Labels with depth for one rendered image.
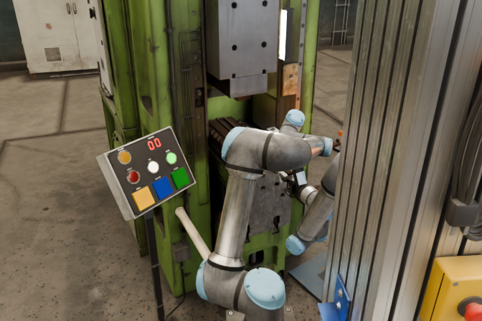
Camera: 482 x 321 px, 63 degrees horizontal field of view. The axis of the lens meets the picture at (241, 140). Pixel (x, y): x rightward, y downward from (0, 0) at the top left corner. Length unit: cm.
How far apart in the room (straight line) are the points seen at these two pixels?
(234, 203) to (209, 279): 23
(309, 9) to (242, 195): 125
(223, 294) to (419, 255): 67
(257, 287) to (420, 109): 77
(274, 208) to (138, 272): 106
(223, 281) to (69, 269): 187
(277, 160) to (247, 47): 82
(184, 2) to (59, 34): 537
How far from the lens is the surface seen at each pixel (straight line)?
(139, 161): 165
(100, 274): 286
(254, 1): 182
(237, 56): 183
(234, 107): 246
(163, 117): 193
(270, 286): 119
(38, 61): 725
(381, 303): 75
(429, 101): 56
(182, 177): 174
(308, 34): 219
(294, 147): 115
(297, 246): 153
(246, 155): 116
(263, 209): 219
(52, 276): 296
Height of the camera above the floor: 190
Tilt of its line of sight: 26 degrees down
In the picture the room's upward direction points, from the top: straight up
